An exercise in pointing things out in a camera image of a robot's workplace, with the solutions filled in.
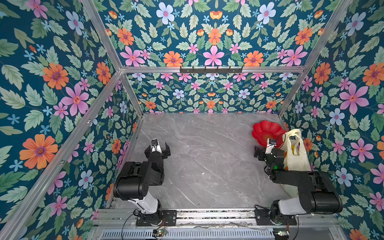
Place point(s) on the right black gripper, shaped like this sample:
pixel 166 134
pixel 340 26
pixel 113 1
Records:
pixel 265 154

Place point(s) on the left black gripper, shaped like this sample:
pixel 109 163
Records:
pixel 157 152

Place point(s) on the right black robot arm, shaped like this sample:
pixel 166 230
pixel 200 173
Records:
pixel 316 193

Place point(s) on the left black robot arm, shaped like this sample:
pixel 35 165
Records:
pixel 133 182

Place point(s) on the red flower-shaped plastic plate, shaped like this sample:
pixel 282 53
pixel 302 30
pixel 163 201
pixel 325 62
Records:
pixel 268 130

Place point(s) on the white vent grille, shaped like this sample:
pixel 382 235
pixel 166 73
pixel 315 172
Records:
pixel 187 234

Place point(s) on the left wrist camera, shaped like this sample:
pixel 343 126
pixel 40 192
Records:
pixel 155 146

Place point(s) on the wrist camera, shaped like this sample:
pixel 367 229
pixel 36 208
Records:
pixel 271 144
pixel 155 146

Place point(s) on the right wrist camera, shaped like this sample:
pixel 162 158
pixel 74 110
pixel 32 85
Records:
pixel 271 144

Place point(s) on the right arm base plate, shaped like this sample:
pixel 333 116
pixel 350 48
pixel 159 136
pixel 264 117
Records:
pixel 265 218

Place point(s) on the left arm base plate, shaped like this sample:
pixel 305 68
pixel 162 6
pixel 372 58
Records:
pixel 166 218

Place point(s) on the aluminium front rail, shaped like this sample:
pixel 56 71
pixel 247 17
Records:
pixel 244 217

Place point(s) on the black hook rail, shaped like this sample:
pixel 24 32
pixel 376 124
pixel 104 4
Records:
pixel 211 70

